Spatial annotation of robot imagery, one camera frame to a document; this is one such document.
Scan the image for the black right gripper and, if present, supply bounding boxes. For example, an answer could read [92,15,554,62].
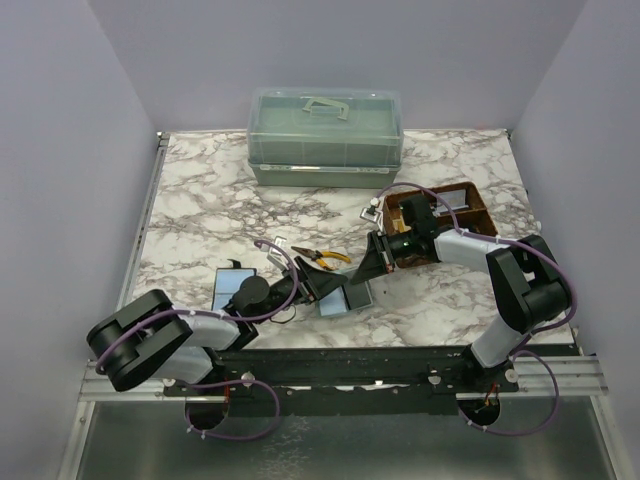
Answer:
[352,229,417,285]

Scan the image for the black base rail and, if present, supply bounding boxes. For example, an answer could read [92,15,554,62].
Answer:
[164,347,518,416]

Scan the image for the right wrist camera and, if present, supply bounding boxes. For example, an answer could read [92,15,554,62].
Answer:
[359,197,383,231]

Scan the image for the yellow handled pliers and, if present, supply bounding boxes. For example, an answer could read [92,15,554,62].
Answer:
[291,246,352,271]

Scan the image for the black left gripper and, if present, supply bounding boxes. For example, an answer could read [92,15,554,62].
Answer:
[254,256,347,326]

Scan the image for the green plastic storage box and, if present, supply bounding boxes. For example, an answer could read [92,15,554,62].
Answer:
[247,87,404,189]

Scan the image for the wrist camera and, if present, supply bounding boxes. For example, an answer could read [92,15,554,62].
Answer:
[267,236,289,271]
[359,197,383,231]

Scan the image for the brown woven organizer basket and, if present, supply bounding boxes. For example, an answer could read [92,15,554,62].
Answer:
[382,181,498,269]

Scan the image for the grey cards in basket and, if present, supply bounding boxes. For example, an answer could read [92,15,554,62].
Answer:
[436,189,469,214]

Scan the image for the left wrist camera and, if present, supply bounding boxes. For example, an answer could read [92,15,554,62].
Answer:
[267,236,289,271]

